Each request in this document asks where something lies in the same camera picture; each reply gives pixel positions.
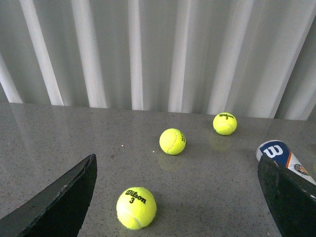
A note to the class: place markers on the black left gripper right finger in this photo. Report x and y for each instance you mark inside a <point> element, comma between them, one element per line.
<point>291,199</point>

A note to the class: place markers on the middle yellow tennis ball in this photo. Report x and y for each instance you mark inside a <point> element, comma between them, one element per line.
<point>172,141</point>

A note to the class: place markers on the near Wilson tennis ball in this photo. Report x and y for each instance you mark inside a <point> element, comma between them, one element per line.
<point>136,208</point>

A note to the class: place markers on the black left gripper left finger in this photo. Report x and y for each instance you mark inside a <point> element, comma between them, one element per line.
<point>57,211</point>

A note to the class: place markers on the far Wilson tennis ball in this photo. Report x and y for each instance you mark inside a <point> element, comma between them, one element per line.
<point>225,123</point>

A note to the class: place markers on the white pleated curtain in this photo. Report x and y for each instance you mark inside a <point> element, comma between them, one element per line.
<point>254,58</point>

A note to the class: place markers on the clear Wilson tennis ball can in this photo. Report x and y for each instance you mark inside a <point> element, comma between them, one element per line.
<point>278,151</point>

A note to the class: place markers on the wilson tennis ball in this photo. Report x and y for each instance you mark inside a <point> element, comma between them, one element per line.
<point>136,208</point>
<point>225,123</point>

